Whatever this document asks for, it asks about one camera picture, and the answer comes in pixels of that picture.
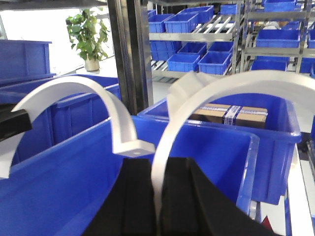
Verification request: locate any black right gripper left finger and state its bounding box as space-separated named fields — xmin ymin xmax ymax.
xmin=82 ymin=158 xmax=156 ymax=236

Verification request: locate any potted green plant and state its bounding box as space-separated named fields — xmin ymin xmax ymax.
xmin=65 ymin=9 xmax=109 ymax=72

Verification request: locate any large blue target bin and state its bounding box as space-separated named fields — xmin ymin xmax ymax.
xmin=0 ymin=121 xmax=259 ymax=236

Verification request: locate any blue bin left rear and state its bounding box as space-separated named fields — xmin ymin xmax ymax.
xmin=0 ymin=39 xmax=55 ymax=87

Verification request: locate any black vertical rack post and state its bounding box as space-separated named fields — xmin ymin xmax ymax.
xmin=108 ymin=0 xmax=154 ymax=115

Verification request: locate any white PVC pipe clamp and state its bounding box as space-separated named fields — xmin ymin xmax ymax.
xmin=0 ymin=76 xmax=155 ymax=179
xmin=151 ymin=70 xmax=315 ymax=216

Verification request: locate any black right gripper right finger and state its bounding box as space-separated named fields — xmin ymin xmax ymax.
xmin=160 ymin=157 xmax=275 ymax=236

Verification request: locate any metal shelf rack with bins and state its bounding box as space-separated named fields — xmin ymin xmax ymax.
xmin=149 ymin=0 xmax=315 ymax=78

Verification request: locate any brown taped cardboard package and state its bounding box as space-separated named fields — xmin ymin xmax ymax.
xmin=189 ymin=103 xmax=268 ymax=129

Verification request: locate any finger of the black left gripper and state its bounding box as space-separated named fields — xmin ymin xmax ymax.
xmin=0 ymin=109 xmax=32 ymax=141

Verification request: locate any blue bin with cardboard package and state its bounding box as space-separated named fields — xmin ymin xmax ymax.
xmin=137 ymin=92 xmax=302 ymax=205

